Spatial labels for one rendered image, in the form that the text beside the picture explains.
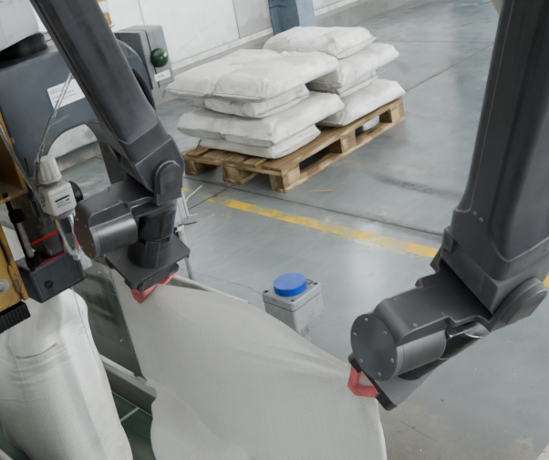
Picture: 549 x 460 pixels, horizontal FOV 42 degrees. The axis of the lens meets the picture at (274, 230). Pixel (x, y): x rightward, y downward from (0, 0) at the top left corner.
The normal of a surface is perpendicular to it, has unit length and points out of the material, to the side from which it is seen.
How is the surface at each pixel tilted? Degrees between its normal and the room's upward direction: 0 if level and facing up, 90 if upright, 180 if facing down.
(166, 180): 104
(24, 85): 90
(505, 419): 0
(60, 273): 90
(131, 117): 97
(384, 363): 77
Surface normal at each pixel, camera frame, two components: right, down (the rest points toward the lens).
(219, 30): 0.72, 0.19
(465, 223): -0.86, 0.47
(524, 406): -0.17, -0.88
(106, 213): 0.63, 0.47
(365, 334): -0.81, 0.18
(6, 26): 0.98, -0.11
